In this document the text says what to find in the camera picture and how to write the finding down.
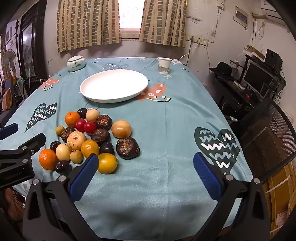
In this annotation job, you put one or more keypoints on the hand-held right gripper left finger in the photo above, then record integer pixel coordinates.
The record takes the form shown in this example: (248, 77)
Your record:
(84, 176)

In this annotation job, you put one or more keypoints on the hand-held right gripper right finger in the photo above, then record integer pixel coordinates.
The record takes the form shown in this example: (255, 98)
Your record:
(207, 176)

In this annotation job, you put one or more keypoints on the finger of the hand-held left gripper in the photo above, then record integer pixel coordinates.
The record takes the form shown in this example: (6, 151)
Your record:
(30, 144)
(8, 131)

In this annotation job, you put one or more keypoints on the small tan longan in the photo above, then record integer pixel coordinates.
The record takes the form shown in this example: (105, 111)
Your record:
(76, 156)
(59, 130)

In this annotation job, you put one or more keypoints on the orange mandarin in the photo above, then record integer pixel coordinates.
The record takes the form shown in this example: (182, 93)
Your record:
(47, 159)
(72, 118)

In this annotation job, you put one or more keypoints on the dark purple plum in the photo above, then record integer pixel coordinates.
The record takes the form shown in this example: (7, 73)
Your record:
(55, 146)
(62, 167)
(106, 148)
(82, 112)

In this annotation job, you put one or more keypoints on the yellow-orange round fruit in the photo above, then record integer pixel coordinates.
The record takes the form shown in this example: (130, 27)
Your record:
(90, 148)
(107, 163)

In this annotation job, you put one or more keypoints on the pale yellow round fruit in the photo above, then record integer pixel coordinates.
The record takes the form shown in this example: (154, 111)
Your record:
(63, 152)

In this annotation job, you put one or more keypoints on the beige fruit with brown marks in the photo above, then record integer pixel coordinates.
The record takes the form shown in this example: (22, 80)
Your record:
(76, 140)

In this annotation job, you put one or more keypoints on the dark brown water chestnut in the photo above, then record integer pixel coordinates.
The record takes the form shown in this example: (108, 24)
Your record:
(67, 134)

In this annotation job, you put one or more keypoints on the dark brown passion fruit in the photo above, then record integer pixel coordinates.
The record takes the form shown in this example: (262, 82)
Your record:
(104, 122)
(100, 136)
(127, 147)

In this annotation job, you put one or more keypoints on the red cherry tomato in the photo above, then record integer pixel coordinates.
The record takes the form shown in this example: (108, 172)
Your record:
(80, 125)
(90, 127)

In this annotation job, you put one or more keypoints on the tan round fruit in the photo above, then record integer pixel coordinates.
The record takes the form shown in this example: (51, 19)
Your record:
(121, 128)

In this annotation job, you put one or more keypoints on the pale beige round fruit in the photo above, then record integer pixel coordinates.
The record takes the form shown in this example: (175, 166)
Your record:
(92, 115)

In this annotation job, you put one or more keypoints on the white oval plate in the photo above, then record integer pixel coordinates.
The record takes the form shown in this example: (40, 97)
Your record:
(111, 85)

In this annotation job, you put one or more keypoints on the orange cushion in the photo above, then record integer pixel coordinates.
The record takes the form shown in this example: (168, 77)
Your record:
(7, 99)

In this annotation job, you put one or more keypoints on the blue printed tablecloth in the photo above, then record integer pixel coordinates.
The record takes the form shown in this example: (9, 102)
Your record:
(157, 129)

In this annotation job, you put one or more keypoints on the standing fan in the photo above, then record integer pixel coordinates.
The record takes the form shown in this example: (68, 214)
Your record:
(9, 58)

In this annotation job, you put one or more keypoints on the cardboard box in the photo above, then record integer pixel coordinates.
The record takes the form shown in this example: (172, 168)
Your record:
(277, 201)

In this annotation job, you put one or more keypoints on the black computer desk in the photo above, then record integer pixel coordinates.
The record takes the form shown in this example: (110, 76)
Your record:
(231, 92)

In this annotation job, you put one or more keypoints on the dark wooden framed painting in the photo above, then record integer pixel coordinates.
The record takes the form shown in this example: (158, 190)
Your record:
(30, 46)

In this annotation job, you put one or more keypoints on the small red object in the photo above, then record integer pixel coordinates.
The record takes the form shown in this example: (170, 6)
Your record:
(248, 96)

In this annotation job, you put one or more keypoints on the white green ceramic lidded jar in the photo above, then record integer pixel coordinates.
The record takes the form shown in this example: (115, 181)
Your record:
(75, 64)

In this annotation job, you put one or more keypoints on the white remote control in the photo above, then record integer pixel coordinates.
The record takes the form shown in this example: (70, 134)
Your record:
(238, 85)

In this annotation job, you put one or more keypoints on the black hat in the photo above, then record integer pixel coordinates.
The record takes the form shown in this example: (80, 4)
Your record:
(222, 69)

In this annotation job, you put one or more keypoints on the computer monitor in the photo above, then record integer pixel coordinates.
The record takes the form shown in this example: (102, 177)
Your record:
(256, 76)

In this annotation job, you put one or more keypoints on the white paper cup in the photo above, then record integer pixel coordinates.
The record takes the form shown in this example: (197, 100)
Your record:
(164, 66)

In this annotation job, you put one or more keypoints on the flat cardboard piece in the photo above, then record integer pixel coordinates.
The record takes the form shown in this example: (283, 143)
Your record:
(254, 51)

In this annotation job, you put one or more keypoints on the striped beige curtain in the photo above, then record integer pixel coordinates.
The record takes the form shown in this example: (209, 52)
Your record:
(161, 20)
(87, 23)

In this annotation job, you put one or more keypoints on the black speaker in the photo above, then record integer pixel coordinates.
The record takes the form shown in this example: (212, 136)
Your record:
(274, 59)

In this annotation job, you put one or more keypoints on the white power strip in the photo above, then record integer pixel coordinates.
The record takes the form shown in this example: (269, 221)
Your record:
(198, 39)

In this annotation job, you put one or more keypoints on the bright window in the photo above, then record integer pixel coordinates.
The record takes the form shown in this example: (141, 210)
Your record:
(130, 16)

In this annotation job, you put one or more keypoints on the white air conditioner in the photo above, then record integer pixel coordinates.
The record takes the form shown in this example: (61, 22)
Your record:
(272, 12)

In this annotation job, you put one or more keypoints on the white wall panel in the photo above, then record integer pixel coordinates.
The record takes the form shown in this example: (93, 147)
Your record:
(241, 16)

